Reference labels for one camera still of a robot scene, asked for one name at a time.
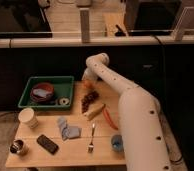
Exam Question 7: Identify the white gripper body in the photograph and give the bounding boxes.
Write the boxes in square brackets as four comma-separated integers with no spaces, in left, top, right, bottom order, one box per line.
[82,68,98,83]

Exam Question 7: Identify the orange-red apple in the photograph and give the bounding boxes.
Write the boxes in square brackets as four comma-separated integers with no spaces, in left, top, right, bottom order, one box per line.
[83,80,94,89]

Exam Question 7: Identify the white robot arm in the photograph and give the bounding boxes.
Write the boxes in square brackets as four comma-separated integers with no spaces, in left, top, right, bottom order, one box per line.
[83,53,173,171]

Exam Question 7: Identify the green plastic tray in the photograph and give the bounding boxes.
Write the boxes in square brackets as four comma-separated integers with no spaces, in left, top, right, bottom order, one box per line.
[18,76,74,110]

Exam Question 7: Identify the dark red grape bunch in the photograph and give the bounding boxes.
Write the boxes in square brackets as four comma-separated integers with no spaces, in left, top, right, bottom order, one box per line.
[81,91,99,113]

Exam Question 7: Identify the yellow banana piece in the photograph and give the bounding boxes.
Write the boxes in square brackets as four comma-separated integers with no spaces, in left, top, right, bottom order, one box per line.
[84,103,105,121]

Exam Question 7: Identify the white tape roll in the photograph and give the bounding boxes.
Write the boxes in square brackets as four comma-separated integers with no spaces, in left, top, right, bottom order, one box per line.
[58,97,70,105]

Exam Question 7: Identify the red chili pepper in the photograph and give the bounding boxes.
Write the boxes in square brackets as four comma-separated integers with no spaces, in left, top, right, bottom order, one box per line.
[103,108,118,130]

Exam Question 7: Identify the black object on desk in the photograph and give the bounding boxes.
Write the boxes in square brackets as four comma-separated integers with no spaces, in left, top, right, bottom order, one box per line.
[115,25,126,37]

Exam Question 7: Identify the red bowl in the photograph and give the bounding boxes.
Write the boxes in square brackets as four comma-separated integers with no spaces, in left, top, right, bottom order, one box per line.
[30,82,54,103]

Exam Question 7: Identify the blue cloth in bowl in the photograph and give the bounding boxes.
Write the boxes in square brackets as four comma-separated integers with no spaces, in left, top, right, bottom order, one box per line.
[33,89,49,98]

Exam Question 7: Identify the blue-grey cloth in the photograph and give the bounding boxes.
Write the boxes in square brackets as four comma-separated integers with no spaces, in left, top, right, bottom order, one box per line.
[57,117,82,141]

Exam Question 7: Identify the small blue cup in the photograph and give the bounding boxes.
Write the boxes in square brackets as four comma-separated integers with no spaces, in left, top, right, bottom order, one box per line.
[111,135,124,152]

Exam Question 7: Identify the silver fork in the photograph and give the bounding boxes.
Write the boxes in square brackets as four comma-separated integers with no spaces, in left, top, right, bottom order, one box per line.
[88,123,96,153]

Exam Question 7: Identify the white paper cup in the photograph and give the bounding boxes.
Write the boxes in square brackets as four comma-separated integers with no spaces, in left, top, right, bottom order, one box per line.
[18,108,38,129]

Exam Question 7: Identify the small metal cup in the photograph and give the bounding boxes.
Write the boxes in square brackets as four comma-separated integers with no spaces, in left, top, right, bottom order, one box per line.
[10,139,27,155]

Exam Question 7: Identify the white angled post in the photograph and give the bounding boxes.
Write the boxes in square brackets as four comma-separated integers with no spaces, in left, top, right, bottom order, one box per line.
[172,6,194,41]

